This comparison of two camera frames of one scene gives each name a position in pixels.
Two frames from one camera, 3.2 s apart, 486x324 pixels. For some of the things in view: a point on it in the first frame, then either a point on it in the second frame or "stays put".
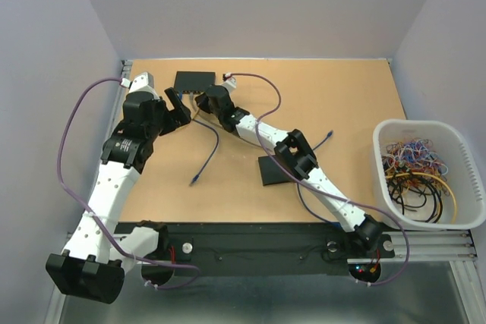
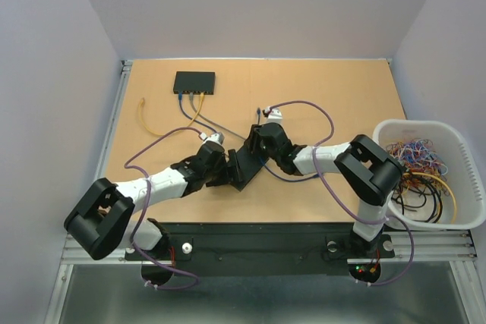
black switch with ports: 194,82 stays put
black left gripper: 181,110 -> 225,177
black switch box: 272,173 -> 250,160
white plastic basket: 456,146 stays put
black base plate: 269,249 stays put
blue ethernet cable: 329,133 -> 272,171
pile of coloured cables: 416,173 stays put
